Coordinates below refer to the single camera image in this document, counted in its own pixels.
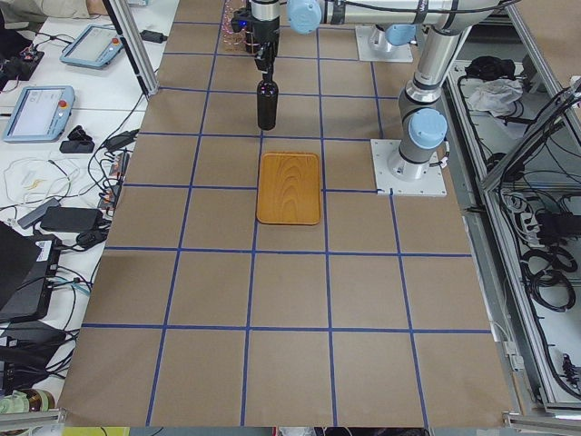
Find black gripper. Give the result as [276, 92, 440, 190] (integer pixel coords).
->
[251, 17, 280, 73]

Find far teach pendant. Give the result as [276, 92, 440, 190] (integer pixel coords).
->
[60, 25, 123, 69]

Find near teach pendant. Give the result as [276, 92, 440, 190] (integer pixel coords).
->
[3, 85, 75, 144]

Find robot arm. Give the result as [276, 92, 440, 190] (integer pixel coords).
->
[231, 1, 506, 180]
[369, 24, 417, 53]

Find white cloth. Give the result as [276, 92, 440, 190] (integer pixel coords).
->
[467, 79, 523, 116]

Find teach pendant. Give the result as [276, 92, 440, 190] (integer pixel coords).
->
[3, 85, 75, 144]
[60, 25, 123, 69]

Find dark wine bottle in basket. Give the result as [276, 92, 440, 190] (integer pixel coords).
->
[244, 26, 261, 55]

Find wooden tray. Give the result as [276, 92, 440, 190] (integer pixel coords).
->
[256, 151, 321, 225]

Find dark wine bottle carried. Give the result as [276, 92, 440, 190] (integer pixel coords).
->
[256, 74, 279, 131]

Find black power adapter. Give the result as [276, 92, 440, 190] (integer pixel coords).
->
[40, 206, 103, 233]

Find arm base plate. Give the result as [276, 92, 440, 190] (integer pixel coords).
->
[370, 139, 447, 197]
[355, 25, 417, 63]

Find copper wire wine basket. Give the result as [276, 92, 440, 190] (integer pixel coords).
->
[222, 0, 251, 53]

